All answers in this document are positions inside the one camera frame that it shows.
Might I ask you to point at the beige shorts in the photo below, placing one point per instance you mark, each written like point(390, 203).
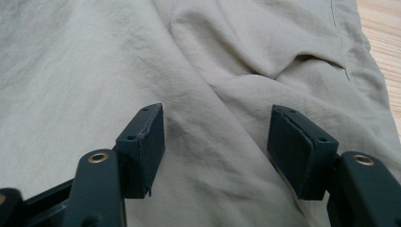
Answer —
point(94, 78)

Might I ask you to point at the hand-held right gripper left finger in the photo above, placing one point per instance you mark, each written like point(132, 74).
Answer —
point(142, 154)

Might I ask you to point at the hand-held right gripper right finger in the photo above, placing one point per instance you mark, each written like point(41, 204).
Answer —
point(296, 151)

